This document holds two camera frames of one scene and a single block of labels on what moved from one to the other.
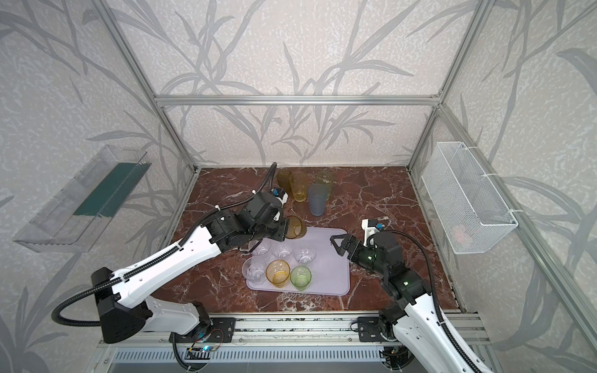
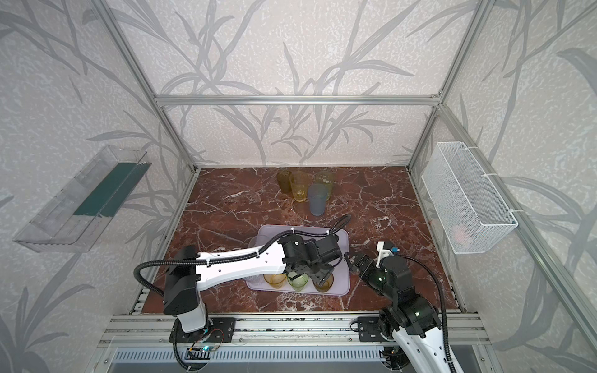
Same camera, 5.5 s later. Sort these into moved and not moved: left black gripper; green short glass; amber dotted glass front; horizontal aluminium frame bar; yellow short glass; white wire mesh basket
Moved: left black gripper; amber dotted glass front
Not moved: yellow short glass; white wire mesh basket; green short glass; horizontal aluminium frame bar
